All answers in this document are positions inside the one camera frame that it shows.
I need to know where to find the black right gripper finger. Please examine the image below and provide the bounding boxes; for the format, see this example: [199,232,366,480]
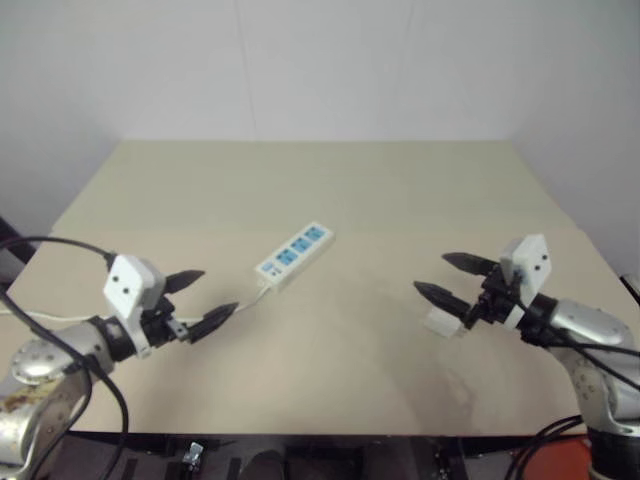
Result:
[413,280,475,327]
[440,251,501,277]

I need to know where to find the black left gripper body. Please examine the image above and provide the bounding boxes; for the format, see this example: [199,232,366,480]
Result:
[140,295,195,351]

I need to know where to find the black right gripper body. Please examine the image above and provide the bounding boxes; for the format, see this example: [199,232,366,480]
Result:
[465,263,522,331]

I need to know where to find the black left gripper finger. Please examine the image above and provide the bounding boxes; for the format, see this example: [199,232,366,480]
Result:
[162,269,207,298]
[187,301,239,345]

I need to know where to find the white plug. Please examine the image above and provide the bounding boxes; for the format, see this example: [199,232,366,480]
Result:
[424,306,465,342]

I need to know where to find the white blue power strip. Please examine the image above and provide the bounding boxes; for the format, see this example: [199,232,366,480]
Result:
[253,220,336,295]

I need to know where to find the orange red object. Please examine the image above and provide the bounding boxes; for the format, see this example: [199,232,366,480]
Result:
[537,433,597,480]

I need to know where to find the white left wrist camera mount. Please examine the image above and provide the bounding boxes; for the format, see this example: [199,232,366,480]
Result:
[102,254,165,360]

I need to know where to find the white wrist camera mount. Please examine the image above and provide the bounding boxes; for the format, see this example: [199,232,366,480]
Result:
[102,254,165,360]
[499,232,553,332]

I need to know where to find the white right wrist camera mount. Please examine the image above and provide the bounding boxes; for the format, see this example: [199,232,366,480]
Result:
[499,232,553,332]

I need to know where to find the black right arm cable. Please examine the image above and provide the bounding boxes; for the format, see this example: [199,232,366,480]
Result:
[522,319,640,390]

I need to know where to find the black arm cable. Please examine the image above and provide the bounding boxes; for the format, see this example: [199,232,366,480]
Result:
[522,319,640,390]
[0,235,133,437]

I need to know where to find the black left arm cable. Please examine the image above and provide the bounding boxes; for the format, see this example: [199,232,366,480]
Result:
[0,235,133,437]

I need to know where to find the black cables under right arm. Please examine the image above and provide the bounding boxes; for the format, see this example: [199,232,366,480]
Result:
[503,415,594,480]

